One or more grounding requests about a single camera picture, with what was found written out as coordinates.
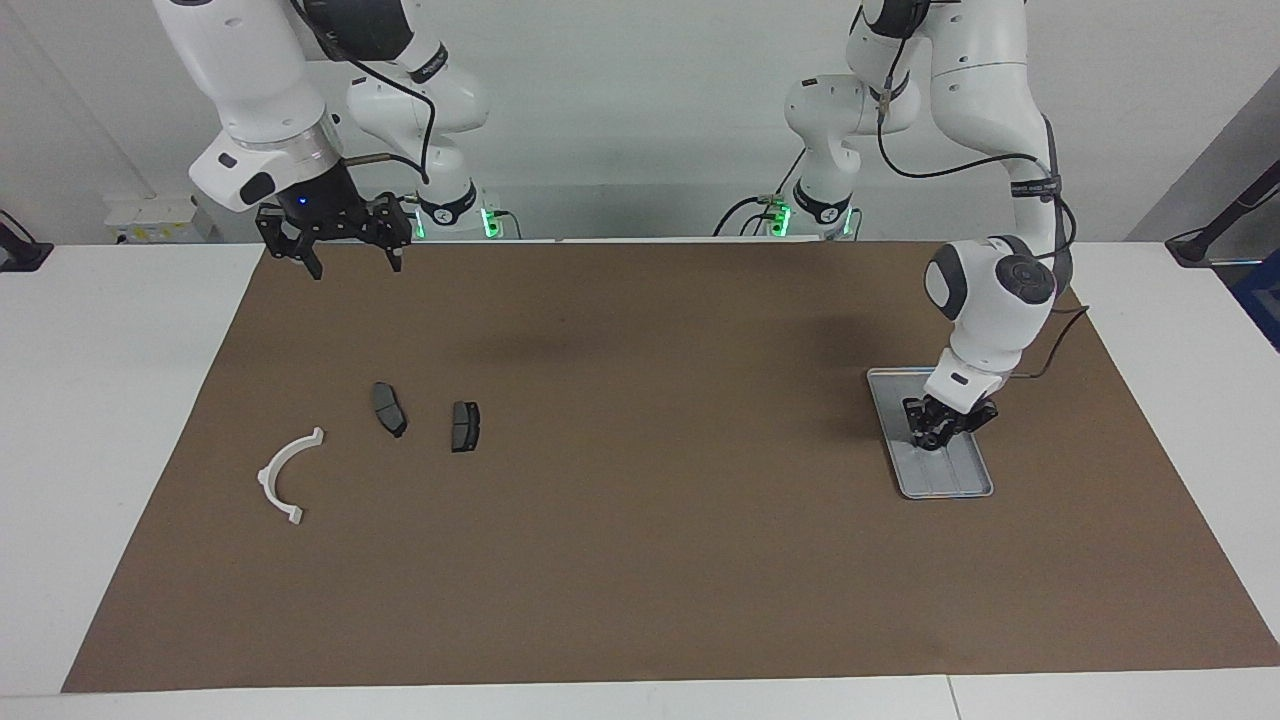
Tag elongated dark grey brake pad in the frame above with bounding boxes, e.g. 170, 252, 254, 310
371, 381, 409, 440

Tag black stand with rod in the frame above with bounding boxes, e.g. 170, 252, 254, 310
1165, 158, 1280, 267

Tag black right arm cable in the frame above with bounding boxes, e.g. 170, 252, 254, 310
290, 0, 438, 191

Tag blue box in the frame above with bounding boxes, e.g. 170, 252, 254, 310
1232, 250, 1280, 353

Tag silver metal tray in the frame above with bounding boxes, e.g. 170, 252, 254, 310
866, 367, 995, 500

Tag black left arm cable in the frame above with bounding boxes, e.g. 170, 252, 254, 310
875, 40, 1091, 382

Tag white half-ring bracket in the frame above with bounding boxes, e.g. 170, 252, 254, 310
257, 427, 326, 527

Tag black left base cables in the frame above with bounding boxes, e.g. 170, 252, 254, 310
713, 152, 807, 239

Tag black table clamp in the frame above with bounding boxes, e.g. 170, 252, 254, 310
0, 208, 54, 274

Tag brown table mat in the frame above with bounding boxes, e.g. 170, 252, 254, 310
62, 238, 1280, 694

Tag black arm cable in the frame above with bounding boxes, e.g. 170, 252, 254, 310
290, 0, 438, 191
875, 40, 1091, 382

